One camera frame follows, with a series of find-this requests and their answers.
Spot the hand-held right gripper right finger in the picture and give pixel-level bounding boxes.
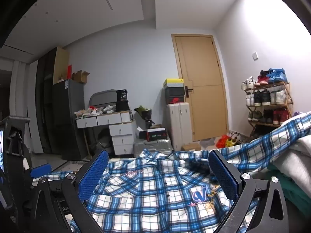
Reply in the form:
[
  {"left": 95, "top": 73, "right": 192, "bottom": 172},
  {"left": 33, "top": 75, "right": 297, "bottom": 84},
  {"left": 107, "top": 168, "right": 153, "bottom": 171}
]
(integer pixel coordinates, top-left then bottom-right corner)
[{"left": 208, "top": 150, "right": 291, "bottom": 233}]

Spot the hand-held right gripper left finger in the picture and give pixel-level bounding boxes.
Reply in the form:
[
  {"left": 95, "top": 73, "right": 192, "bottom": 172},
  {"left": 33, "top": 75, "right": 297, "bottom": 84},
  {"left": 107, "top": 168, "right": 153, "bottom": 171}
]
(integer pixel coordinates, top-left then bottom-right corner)
[{"left": 27, "top": 149, "right": 110, "bottom": 233}]

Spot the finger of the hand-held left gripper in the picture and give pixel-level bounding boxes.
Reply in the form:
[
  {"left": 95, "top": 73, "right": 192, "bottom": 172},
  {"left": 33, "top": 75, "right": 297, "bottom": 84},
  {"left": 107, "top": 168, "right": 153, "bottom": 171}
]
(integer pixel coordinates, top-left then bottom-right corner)
[{"left": 30, "top": 164, "right": 52, "bottom": 179}]

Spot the blue plaid shirt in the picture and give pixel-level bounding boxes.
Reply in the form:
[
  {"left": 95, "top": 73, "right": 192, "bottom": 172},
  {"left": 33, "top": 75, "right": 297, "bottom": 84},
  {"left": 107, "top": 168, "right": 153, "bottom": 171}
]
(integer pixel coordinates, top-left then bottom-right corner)
[{"left": 33, "top": 112, "right": 311, "bottom": 233}]

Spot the wooden shelf with clothes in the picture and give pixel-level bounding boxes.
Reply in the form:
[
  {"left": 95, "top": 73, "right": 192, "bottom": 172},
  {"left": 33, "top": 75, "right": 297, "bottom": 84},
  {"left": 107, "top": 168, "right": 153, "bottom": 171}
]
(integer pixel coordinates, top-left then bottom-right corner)
[{"left": 241, "top": 68, "right": 293, "bottom": 125}]

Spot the black white patterned rug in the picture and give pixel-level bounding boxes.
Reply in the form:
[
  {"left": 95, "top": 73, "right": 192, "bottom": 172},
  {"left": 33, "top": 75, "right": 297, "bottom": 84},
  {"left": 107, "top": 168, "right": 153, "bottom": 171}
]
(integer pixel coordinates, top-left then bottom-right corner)
[{"left": 52, "top": 160, "right": 93, "bottom": 173}]

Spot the red yellow toy pile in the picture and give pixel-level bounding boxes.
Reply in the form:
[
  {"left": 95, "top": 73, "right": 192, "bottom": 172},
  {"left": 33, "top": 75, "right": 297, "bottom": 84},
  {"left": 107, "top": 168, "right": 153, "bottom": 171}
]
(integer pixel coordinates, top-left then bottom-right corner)
[{"left": 216, "top": 133, "right": 240, "bottom": 148}]

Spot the white desk with drawers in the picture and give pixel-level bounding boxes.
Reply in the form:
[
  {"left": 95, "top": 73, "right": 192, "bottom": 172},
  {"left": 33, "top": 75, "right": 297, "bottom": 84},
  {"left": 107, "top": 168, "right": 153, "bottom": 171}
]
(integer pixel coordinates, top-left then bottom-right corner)
[{"left": 75, "top": 110, "right": 138, "bottom": 156}]

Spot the mixed clutter heap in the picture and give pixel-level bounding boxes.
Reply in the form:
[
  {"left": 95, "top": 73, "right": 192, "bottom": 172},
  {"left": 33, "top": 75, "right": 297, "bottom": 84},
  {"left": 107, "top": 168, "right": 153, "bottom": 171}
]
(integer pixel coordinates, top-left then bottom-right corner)
[{"left": 228, "top": 131, "right": 253, "bottom": 144}]

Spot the closed cardboard box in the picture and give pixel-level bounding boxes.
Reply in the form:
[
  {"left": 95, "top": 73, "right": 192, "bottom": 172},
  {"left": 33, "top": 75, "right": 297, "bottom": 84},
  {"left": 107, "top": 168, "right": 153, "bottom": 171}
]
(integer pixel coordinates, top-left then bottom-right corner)
[{"left": 181, "top": 144, "right": 202, "bottom": 151}]

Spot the black refrigerator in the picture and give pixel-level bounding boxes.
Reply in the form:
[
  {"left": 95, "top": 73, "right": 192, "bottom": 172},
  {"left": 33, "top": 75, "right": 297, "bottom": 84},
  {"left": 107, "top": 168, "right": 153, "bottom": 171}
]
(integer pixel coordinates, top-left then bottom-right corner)
[{"left": 52, "top": 79, "right": 88, "bottom": 161}]

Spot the desk clutter pile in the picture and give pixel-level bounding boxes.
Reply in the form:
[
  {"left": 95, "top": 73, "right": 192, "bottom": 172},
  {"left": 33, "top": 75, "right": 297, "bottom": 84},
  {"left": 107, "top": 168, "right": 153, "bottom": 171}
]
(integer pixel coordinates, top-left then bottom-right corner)
[{"left": 74, "top": 104, "right": 133, "bottom": 120}]

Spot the dark wardrobe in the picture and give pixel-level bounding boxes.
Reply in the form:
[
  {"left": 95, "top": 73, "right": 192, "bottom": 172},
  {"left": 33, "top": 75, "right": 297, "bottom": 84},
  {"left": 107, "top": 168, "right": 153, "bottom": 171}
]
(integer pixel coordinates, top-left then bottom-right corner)
[{"left": 35, "top": 52, "right": 58, "bottom": 154}]

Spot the open black white shoe box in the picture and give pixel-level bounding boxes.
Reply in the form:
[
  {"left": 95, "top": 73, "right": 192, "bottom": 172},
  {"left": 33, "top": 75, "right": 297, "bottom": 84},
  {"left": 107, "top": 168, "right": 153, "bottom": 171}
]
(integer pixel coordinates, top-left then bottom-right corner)
[{"left": 136, "top": 126, "right": 149, "bottom": 139}]

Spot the white cabinet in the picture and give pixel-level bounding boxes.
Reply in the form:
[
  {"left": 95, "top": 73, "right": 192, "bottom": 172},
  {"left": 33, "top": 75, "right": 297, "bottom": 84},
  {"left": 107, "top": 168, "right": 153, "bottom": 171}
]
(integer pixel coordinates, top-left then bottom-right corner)
[{"left": 166, "top": 103, "right": 194, "bottom": 151}]

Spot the black bag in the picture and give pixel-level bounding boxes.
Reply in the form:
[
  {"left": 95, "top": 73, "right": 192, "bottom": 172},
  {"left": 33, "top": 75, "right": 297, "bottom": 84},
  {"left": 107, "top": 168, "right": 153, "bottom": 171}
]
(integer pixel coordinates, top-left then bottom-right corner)
[{"left": 116, "top": 89, "right": 131, "bottom": 112}]

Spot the black box with red trim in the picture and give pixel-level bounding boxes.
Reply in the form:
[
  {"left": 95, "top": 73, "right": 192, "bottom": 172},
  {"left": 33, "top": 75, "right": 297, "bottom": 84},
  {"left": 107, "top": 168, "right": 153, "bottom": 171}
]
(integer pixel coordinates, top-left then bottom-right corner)
[{"left": 146, "top": 127, "right": 168, "bottom": 141}]

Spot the white quilt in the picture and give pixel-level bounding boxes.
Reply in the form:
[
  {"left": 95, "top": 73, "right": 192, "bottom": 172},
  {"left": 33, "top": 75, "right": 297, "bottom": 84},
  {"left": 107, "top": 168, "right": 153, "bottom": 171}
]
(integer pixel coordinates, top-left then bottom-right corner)
[{"left": 274, "top": 136, "right": 311, "bottom": 182}]

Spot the green cloth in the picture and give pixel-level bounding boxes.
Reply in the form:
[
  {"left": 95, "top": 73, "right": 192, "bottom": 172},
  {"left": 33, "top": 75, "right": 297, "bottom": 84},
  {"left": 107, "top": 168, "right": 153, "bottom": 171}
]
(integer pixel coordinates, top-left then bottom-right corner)
[{"left": 267, "top": 165, "right": 311, "bottom": 224}]

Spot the dark wrapped flower bouquet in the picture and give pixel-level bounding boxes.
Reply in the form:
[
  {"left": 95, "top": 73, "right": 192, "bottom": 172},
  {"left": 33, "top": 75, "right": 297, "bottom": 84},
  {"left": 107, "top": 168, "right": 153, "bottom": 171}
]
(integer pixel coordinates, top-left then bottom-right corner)
[{"left": 134, "top": 105, "right": 152, "bottom": 129}]

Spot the black shoe box red logo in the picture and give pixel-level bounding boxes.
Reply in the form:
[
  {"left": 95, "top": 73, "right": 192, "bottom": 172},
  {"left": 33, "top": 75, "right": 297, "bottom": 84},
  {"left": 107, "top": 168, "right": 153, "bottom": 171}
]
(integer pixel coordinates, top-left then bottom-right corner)
[{"left": 166, "top": 94, "right": 185, "bottom": 105}]

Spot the open cardboard box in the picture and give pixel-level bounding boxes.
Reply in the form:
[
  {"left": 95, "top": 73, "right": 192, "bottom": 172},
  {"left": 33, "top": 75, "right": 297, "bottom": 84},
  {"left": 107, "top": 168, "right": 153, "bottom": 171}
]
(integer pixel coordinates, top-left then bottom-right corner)
[{"left": 72, "top": 70, "right": 90, "bottom": 84}]

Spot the grey shoe box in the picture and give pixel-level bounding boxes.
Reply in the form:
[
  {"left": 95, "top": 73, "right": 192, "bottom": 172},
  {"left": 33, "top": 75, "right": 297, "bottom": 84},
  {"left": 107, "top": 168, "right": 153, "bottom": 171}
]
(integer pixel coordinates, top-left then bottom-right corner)
[{"left": 164, "top": 87, "right": 185, "bottom": 96}]

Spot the flat cardboard sheet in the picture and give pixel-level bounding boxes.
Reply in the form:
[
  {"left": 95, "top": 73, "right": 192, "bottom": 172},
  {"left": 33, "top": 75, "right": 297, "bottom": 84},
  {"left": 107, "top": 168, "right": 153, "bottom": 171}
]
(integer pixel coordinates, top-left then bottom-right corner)
[{"left": 53, "top": 46, "right": 70, "bottom": 85}]

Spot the wooden shoe rack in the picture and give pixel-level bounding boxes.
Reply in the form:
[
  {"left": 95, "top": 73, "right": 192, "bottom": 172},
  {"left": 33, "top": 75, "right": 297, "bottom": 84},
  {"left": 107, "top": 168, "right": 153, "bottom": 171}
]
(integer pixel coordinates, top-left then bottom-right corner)
[{"left": 244, "top": 81, "right": 294, "bottom": 136}]

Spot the yellow black shoe box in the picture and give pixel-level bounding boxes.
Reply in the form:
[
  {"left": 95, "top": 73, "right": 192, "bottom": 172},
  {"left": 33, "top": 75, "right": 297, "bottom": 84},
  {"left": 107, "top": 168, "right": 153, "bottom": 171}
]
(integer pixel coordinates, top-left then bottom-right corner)
[{"left": 163, "top": 78, "right": 184, "bottom": 88}]

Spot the wooden door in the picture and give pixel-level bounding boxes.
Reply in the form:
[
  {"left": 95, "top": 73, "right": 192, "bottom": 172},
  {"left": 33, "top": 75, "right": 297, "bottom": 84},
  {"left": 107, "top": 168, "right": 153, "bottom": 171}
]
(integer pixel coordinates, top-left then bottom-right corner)
[{"left": 171, "top": 34, "right": 229, "bottom": 142}]

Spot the wooden broom handle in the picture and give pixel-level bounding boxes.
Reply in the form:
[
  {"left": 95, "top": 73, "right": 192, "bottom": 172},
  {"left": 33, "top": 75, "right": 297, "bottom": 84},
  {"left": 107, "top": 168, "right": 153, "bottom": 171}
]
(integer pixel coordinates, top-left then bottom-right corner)
[{"left": 83, "top": 127, "right": 92, "bottom": 158}]

